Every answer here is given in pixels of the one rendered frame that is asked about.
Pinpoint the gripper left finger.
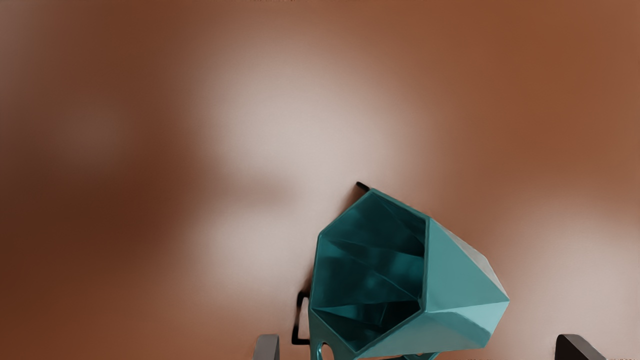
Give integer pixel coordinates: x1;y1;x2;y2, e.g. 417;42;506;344
252;334;281;360

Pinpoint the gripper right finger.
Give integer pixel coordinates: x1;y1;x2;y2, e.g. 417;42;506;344
555;333;607;360

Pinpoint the teal faceted mug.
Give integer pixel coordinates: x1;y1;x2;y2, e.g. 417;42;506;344
308;188;511;360

